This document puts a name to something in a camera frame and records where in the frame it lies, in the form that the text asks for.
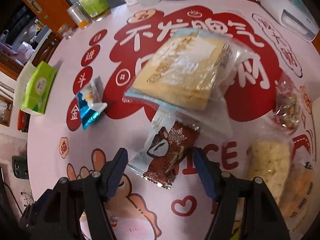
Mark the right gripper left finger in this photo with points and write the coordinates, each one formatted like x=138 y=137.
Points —
x=56 y=214

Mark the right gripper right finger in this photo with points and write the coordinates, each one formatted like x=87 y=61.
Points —
x=261 y=216

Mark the yellow puff snack bag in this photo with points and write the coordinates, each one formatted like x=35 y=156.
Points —
x=271 y=161

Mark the brown chocolate snack packet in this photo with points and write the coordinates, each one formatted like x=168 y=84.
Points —
x=169 y=138

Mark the mixed nuts packet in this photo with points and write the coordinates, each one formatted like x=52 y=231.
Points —
x=285 y=115

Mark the blue snack packet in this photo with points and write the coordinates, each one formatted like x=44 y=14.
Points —
x=90 y=103

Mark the toast bread packet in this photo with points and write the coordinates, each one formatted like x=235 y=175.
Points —
x=189 y=75

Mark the egg yolk pastry bag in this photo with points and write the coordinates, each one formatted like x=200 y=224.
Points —
x=296 y=195

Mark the green tissue box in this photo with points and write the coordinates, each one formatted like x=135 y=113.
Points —
x=33 y=87

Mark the small glass cup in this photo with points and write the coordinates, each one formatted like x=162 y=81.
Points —
x=65 y=31

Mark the small orange-bottom jar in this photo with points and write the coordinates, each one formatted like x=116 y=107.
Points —
x=79 y=15

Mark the clear bottle green label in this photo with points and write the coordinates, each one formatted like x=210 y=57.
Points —
x=96 y=9

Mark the white countertop sterilizer cabinet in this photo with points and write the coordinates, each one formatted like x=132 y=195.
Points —
x=293 y=15

